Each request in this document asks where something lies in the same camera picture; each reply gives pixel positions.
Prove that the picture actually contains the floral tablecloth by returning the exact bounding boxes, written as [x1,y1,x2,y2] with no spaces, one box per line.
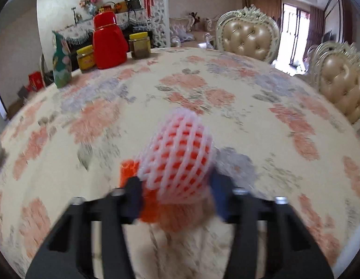
[0,48,360,278]

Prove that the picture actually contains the red gift bag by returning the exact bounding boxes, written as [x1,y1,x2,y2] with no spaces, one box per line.
[28,71,45,92]

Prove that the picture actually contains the near beige tufted chair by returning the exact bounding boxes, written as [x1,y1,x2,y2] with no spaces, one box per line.
[309,41,360,131]

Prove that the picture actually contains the beige tufted chair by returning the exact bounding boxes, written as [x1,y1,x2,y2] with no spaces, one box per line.
[309,41,360,131]
[216,5,281,64]

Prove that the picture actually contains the teal ceramic vase bottle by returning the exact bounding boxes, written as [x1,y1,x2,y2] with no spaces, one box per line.
[52,31,72,88]

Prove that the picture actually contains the yellow label jar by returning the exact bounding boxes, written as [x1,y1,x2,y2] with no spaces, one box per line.
[76,45,95,72]

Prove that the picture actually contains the red thermos jug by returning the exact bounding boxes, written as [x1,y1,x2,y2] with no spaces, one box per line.
[93,11,128,69]

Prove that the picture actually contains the black piano with lace cover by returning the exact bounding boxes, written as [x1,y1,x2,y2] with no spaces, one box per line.
[57,9,153,53]

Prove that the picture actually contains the dark contents glass jar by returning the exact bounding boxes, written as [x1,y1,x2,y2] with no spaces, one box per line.
[129,32,151,59]

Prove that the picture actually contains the far beige tufted chair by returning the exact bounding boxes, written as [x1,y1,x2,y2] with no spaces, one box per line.
[216,5,281,64]

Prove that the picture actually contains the white ornate sofa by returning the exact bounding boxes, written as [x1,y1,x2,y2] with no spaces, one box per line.
[169,15,216,49]

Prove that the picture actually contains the white carved screen panel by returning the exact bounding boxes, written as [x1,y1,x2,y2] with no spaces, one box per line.
[140,0,170,48]

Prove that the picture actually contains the brown curtains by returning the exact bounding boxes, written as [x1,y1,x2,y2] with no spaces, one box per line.
[242,0,282,24]

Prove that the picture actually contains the pink flower bouquet vase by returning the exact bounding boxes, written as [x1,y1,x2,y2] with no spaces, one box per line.
[79,0,100,17]

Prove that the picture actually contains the black handbag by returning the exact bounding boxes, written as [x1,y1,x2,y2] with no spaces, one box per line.
[123,0,142,11]

